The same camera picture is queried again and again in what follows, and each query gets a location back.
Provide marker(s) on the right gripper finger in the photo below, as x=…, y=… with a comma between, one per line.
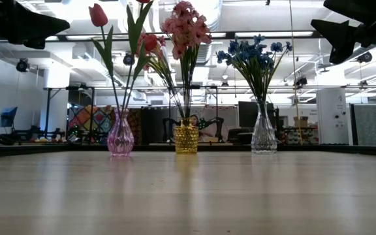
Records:
x=354, y=6
x=338, y=36

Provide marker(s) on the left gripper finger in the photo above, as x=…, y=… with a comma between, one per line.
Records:
x=34, y=26

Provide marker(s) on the blue flower bunch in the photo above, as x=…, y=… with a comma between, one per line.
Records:
x=233, y=47
x=276, y=46

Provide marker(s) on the background black robot arm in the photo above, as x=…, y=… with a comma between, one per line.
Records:
x=220, y=125

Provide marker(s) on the clear glass vase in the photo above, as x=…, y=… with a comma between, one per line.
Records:
x=263, y=137

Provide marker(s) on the pink glass vase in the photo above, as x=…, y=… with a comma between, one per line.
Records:
x=120, y=140

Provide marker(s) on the yellow glass vase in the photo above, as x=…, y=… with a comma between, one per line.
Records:
x=186, y=140

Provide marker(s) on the black ceiling spotlight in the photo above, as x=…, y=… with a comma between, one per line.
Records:
x=301, y=81
x=129, y=59
x=366, y=57
x=22, y=65

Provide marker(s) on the black beam with light strips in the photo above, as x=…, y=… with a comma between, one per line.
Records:
x=273, y=34

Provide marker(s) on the white cabinet column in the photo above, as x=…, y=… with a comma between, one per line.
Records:
x=333, y=114

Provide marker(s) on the cardboard box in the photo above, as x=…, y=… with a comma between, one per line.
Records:
x=301, y=121

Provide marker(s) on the blue tilted monitor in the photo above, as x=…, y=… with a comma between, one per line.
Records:
x=8, y=117

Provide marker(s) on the colourful patterned panel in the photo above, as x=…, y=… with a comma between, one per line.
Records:
x=90, y=119

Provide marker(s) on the black monitor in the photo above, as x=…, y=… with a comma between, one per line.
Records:
x=245, y=112

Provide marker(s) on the person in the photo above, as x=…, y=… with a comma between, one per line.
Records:
x=203, y=134

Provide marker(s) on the black background workstation frame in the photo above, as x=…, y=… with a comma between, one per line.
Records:
x=77, y=87
x=197, y=87

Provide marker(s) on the black table frame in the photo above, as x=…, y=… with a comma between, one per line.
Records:
x=338, y=149

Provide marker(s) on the silver ventilation duct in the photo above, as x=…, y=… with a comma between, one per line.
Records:
x=216, y=19

